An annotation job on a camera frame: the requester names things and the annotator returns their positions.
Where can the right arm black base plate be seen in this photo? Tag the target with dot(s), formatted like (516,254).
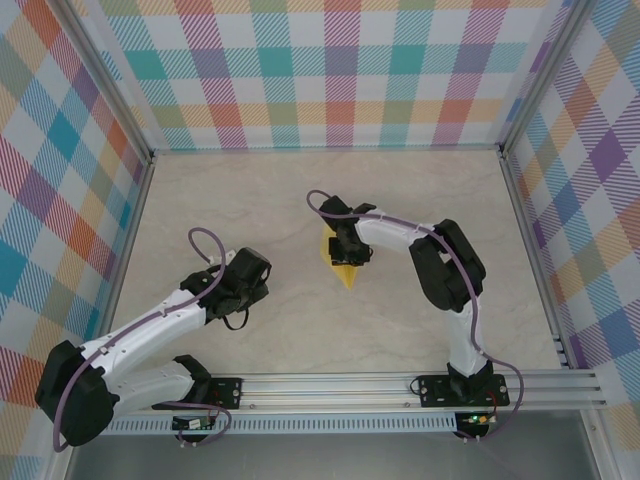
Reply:
(435,397)

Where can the aluminium frame post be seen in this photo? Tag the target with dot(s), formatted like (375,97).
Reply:
(107,85)
(545,75)

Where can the short aluminium frame leg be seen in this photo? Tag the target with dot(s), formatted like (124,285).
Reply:
(57,467)
(597,450)

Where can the aluminium frame bar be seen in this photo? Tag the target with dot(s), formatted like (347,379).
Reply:
(325,148)

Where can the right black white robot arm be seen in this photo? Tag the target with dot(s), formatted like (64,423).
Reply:
(450,265)

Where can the yellow cloth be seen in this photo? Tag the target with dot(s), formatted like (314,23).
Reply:
(347,277)

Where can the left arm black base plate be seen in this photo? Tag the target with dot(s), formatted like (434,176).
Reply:
(230,387)

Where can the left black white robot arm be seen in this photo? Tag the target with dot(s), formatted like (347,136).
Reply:
(75,395)

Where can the grey metal panel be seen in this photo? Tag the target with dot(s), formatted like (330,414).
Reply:
(325,457)

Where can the aluminium side frame rail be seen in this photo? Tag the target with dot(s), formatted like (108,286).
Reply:
(530,250)
(127,240)

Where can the aluminium mounting rail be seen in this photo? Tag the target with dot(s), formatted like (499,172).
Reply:
(325,392)

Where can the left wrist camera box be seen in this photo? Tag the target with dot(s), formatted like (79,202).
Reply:
(227,257)

